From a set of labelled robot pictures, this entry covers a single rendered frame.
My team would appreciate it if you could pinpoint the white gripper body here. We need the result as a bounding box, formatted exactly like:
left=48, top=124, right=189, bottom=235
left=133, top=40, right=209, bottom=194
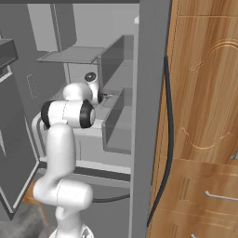
left=104, top=92, right=119, bottom=101

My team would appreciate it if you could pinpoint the long silver drawer handle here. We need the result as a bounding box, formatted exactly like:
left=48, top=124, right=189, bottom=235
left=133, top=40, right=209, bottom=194
left=205, top=190, right=238, bottom=202

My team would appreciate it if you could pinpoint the grey fridge shelf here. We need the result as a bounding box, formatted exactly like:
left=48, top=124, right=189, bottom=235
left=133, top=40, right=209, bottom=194
left=36, top=46, right=106, bottom=65

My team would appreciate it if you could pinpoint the black curved fridge door handle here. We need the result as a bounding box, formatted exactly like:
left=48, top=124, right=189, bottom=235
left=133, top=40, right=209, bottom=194
left=146, top=55, right=175, bottom=229

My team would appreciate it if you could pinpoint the carved wooden cupboard door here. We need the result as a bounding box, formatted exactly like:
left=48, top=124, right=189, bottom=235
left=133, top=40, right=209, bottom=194
left=158, top=0, right=238, bottom=165

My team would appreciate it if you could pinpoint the orange wooden panel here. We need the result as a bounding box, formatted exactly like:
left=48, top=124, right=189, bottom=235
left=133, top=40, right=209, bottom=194
left=21, top=179, right=49, bottom=225

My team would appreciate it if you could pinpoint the wooden drawer front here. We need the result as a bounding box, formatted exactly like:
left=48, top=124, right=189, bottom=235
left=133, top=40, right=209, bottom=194
left=146, top=157, right=238, bottom=238

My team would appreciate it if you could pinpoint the grey fridge door with bins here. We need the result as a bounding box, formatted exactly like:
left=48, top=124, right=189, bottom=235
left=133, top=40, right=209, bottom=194
left=98, top=0, right=173, bottom=238

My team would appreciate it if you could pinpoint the small translucent grey door bin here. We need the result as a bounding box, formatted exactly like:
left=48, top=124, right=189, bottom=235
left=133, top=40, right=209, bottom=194
left=98, top=34, right=135, bottom=94

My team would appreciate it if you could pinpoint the plain grey fridge door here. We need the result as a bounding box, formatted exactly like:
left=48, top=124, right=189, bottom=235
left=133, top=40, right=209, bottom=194
left=0, top=38, right=42, bottom=221

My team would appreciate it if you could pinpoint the grey fridge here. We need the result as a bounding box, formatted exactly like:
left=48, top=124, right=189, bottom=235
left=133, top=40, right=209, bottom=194
left=0, top=0, right=140, bottom=238

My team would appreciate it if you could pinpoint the large translucent grey door bin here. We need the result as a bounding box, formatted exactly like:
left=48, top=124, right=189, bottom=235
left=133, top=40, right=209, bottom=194
left=101, top=86, right=135, bottom=155

